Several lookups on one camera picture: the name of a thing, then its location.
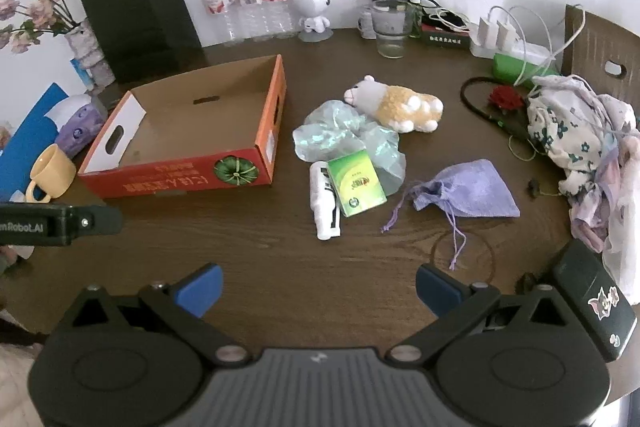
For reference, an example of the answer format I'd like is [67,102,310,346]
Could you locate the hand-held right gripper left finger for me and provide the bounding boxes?
[60,263,251,365]

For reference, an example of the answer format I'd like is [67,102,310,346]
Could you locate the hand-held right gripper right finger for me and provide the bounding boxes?
[387,263,583,365]

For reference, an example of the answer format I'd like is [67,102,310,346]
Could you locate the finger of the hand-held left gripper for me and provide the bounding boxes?
[72,205,124,239]

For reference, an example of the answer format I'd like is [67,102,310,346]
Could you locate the purple drawstring pouch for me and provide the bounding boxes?
[381,159,521,270]

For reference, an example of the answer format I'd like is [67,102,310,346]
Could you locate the small green box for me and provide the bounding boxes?
[327,151,388,218]

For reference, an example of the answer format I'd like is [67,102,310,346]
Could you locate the orange cardboard box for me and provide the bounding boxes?
[77,54,287,199]

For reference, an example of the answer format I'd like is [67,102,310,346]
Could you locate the white tube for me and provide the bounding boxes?
[309,161,342,241]

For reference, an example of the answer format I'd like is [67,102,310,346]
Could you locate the white and tan plush toy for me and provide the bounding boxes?
[343,75,444,134]

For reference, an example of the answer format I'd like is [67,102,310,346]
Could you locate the clear green plastic bag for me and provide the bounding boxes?
[292,101,407,195]

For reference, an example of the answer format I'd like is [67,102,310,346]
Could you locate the dark wooden desktop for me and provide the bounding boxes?
[0,27,640,408]

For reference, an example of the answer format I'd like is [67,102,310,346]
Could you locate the yellow mug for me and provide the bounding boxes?
[25,144,77,204]

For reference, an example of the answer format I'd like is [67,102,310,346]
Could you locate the blue folder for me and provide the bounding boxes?
[0,83,70,202]

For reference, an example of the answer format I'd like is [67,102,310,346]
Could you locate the purple tissue pack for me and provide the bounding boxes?
[45,94,108,158]

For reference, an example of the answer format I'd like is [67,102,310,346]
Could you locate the black case cartoon sticker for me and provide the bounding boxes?
[550,238,638,363]

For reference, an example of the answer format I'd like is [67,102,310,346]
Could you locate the small blue packet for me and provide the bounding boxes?
[70,57,96,90]

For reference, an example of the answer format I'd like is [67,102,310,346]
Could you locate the grey flower vase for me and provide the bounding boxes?
[65,19,116,88]

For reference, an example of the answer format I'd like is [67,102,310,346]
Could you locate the black headband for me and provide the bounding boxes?
[460,77,531,142]

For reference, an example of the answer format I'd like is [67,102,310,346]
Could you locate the red rose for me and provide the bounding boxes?
[487,87,523,114]

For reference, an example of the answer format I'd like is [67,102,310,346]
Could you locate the black paper bag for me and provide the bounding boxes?
[79,0,203,85]

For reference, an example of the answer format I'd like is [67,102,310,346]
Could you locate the pile of floral clothes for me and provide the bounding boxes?
[526,74,640,305]

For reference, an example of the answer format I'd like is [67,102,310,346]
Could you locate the pink artificial flowers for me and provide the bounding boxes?
[0,0,81,55]

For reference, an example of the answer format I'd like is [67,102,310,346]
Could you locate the green rectangular box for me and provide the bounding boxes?
[492,53,561,86]

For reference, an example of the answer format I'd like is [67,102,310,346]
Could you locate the black box green label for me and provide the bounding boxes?
[417,9,473,52]

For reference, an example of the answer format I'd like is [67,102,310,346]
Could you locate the white power strip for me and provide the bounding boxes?
[470,34,551,65]

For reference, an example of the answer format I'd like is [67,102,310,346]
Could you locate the white charger plug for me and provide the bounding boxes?
[496,23,518,52]
[477,18,498,48]

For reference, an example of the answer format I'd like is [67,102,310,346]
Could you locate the clear glass cup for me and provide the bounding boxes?
[371,0,416,58]

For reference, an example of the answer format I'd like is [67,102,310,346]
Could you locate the small glass jar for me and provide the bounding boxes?
[357,4,376,38]

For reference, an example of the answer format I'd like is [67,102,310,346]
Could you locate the brown cardboard box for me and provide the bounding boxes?
[560,4,640,102]

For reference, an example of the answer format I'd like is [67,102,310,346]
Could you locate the white robot figurine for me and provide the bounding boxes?
[291,0,333,42]

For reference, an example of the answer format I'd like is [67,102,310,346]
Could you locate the white coiled cable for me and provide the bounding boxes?
[425,7,471,32]

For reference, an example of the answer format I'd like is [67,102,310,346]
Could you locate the white charging cable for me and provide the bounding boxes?
[487,4,586,88]

